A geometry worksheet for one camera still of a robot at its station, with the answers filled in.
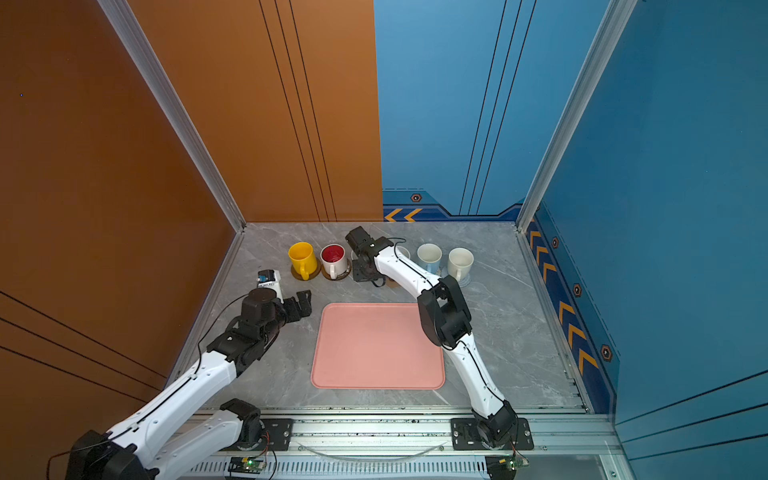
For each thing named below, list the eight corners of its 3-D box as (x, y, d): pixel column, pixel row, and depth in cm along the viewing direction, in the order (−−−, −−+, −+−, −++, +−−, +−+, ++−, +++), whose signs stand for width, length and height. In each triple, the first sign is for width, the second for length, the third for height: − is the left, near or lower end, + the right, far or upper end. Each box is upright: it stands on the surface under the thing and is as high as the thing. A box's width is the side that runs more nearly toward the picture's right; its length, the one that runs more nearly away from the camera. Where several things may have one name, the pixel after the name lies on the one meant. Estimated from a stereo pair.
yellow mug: (306, 286, 104) (299, 268, 95) (292, 267, 109) (284, 248, 101) (326, 274, 107) (320, 256, 99) (311, 256, 112) (305, 237, 104)
